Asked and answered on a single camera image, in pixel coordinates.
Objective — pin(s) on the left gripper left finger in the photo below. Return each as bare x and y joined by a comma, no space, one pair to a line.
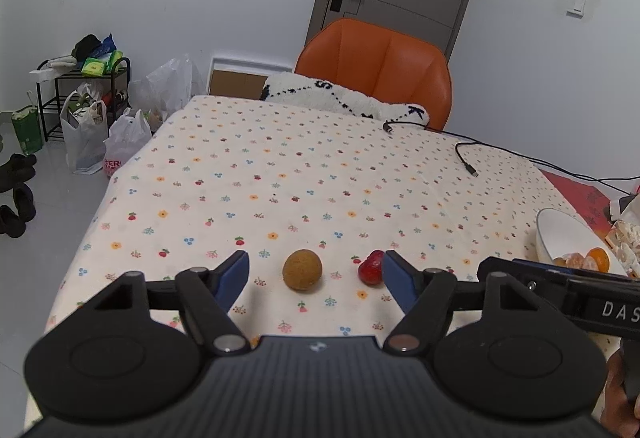
206,296

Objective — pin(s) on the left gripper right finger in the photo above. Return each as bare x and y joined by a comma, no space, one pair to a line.
424,297

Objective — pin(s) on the large orange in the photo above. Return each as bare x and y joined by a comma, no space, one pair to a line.
600,257

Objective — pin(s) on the peeled pomelo piece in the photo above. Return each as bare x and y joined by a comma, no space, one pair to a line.
570,260

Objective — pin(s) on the small red fruit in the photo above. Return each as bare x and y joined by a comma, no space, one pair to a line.
370,270

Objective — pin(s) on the brown kiwi fruit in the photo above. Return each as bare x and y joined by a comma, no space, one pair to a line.
302,270

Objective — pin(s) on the right hand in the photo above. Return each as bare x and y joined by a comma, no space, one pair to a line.
620,415

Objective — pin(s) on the white box of snacks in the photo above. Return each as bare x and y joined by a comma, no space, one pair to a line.
624,240

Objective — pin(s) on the white ceramic plate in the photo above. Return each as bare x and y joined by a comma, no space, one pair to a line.
558,233

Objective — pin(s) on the red paper mat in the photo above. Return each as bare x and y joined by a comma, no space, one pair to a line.
588,201

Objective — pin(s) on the white red plastic bag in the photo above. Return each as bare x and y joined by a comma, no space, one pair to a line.
127,135

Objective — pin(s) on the clear plastic bag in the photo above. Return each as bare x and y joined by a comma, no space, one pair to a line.
166,90

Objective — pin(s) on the white plush cushion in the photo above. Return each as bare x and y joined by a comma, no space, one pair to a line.
292,89

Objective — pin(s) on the black metal shelf rack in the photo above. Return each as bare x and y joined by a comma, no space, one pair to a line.
53,88

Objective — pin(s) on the orange leather chair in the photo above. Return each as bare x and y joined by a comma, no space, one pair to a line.
381,63

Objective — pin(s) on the green bag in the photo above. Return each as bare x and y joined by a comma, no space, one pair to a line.
27,129

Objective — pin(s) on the white wall switch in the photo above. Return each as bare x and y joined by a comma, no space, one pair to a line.
576,8

